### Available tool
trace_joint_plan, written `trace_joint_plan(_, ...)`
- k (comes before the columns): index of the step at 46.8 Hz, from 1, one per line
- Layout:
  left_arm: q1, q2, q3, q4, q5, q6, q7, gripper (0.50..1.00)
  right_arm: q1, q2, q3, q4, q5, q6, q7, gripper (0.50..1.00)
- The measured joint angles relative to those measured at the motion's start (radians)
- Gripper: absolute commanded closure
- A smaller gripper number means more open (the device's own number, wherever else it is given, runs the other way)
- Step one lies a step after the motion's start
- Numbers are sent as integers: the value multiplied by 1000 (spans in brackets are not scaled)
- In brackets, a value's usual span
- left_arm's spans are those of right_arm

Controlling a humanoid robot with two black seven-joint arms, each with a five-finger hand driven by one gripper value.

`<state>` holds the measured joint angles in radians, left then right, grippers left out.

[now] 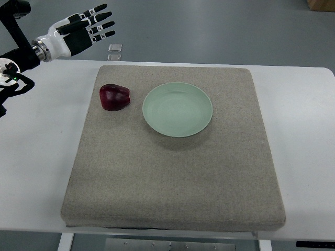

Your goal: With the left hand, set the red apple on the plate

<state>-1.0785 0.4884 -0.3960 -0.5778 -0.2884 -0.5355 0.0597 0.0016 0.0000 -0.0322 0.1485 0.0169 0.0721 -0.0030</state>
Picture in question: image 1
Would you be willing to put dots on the white table leg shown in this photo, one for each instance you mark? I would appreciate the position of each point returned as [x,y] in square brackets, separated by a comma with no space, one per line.
[265,245]
[66,241]

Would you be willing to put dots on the lower metal floor plate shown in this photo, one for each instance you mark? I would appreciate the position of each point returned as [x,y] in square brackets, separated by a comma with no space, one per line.
[114,57]

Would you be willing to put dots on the grey metal table crossbar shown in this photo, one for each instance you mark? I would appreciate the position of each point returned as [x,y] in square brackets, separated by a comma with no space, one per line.
[118,244]

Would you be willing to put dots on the cardboard box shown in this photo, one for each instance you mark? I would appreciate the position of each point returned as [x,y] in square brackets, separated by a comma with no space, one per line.
[321,5]

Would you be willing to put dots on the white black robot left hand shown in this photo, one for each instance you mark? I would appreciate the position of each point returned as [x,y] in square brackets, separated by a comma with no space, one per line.
[74,34]

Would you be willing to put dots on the light green plate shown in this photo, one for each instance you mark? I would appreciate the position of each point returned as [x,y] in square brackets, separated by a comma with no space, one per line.
[177,109]

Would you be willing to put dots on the white right table leg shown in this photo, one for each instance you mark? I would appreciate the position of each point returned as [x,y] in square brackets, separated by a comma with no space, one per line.
[265,245]

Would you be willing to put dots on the dark red apple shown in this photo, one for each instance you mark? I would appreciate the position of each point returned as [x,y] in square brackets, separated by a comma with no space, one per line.
[114,97]

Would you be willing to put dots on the white left table leg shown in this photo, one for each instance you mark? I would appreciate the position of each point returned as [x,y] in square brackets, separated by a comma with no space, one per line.
[66,241]

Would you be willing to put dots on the black table control panel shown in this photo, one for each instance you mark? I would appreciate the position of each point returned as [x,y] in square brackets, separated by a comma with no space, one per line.
[315,244]

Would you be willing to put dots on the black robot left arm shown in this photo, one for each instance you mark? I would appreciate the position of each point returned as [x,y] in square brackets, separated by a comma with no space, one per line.
[20,59]

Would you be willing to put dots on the beige fabric cushion mat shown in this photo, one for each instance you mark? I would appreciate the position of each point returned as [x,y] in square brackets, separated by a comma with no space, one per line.
[127,175]

